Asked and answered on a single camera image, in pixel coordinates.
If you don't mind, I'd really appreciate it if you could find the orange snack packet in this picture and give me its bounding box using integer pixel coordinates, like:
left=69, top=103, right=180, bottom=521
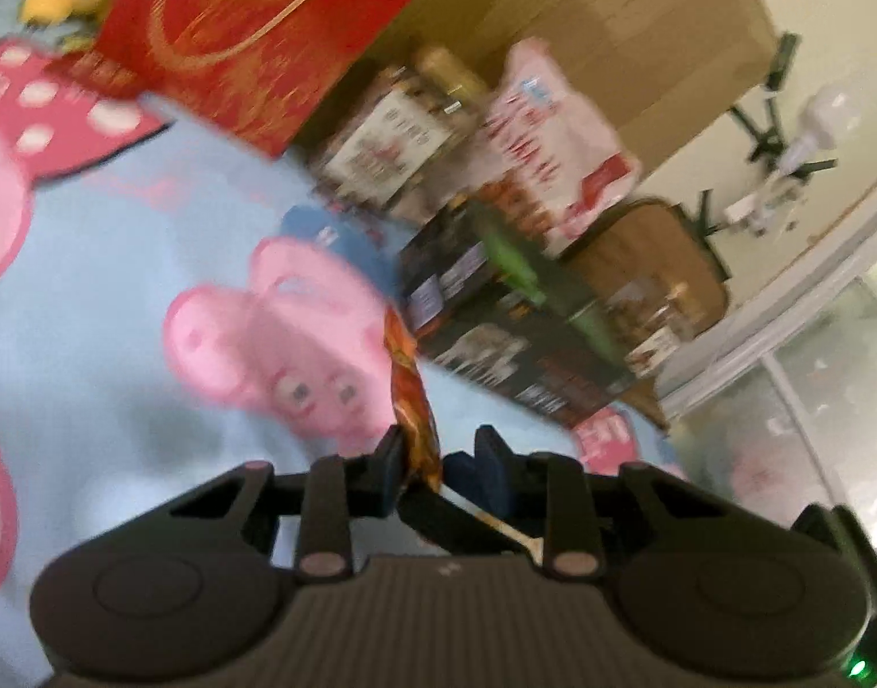
left=384, top=307, right=443, bottom=492

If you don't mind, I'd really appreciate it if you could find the large clear snack jar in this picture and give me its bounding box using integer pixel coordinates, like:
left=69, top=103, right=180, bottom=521
left=606, top=276, right=696, bottom=379

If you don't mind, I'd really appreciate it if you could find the black cardboard box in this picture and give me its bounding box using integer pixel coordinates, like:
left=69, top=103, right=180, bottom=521
left=399, top=194, right=634, bottom=429

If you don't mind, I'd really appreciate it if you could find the green snack packet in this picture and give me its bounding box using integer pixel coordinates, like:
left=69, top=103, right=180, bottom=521
left=468, top=199, right=634, bottom=381

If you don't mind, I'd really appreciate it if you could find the cartoon pig bedsheet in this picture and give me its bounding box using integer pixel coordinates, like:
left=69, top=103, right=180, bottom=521
left=0, top=0, right=687, bottom=688

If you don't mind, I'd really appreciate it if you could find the gold-lid nut jar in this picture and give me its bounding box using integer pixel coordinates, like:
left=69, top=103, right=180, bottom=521
left=311, top=44, right=490, bottom=225

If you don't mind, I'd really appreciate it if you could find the pink snack bag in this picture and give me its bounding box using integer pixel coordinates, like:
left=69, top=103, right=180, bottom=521
left=465, top=37, right=642, bottom=256

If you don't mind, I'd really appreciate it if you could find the red gift bag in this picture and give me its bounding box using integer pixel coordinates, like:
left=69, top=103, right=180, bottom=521
left=95, top=0, right=412, bottom=155

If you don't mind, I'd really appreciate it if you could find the brown cardboard sheet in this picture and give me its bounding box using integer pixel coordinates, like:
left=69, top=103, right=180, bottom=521
left=368, top=0, right=777, bottom=171

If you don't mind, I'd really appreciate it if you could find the white window frame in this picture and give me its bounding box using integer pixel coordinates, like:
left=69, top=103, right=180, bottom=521
left=664, top=185, right=877, bottom=525

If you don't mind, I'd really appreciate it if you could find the white wall charger cable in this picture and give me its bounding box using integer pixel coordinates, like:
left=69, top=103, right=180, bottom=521
left=724, top=84, right=866, bottom=235

